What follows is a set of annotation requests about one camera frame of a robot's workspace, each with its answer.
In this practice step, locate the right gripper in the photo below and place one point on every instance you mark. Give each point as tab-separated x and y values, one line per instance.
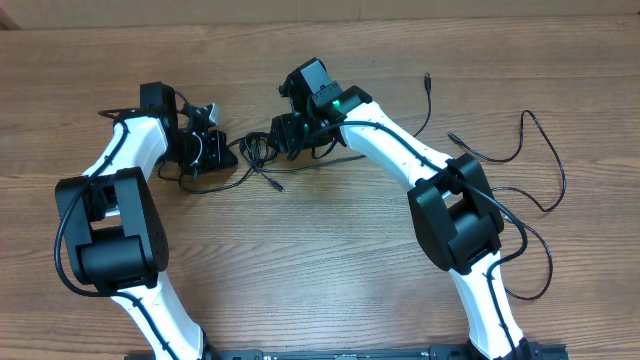
282	133

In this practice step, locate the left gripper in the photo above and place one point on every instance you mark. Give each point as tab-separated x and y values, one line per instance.
217	154

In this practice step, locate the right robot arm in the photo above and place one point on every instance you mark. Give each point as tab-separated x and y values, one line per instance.
457	221

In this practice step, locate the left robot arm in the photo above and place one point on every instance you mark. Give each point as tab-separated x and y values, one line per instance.
110	241

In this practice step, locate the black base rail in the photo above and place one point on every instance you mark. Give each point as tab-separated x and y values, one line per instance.
533	351

